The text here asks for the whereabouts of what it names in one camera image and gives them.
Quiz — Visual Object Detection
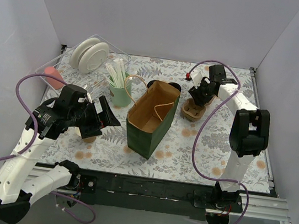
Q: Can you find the brown cardboard cup carrier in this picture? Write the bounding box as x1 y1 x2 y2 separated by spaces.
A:
190 93 215 106

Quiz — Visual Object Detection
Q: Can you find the green brown paper bag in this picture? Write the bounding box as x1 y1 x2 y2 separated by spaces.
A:
126 80 181 159

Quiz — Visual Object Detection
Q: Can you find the brown paper coffee cup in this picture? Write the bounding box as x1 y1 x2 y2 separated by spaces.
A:
147 79 156 88

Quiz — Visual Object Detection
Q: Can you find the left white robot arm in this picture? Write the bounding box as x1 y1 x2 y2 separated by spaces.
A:
0 84 120 224

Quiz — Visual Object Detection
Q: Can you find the black coffee lid stack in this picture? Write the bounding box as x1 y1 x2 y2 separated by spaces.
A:
169 82 181 91

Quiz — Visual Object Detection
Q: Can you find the green straw holder cup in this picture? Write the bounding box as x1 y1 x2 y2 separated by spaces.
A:
108 75 132 108

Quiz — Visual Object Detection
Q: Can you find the pink plastic cup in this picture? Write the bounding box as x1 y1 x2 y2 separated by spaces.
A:
44 66 64 90

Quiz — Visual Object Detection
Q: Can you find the white wrapped straws bundle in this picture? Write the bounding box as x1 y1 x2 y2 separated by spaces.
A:
105 58 127 89

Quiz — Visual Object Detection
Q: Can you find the clear plastic dish rack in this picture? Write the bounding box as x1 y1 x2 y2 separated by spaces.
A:
35 35 132 98

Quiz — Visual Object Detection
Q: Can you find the white plate front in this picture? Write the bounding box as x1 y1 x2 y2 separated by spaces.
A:
78 42 109 74

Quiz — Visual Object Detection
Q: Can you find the white plate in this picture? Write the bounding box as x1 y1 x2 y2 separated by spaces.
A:
69 38 100 69
78 42 109 74

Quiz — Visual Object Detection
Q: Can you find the white plate rear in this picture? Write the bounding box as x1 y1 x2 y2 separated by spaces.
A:
69 38 100 69

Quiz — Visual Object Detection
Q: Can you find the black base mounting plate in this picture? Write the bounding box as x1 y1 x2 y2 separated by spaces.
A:
74 169 243 221

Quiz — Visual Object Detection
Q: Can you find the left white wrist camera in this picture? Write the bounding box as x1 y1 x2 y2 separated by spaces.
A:
83 85 95 103

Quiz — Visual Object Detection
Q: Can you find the aluminium frame rail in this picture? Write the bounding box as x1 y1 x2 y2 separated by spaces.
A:
28 165 291 224

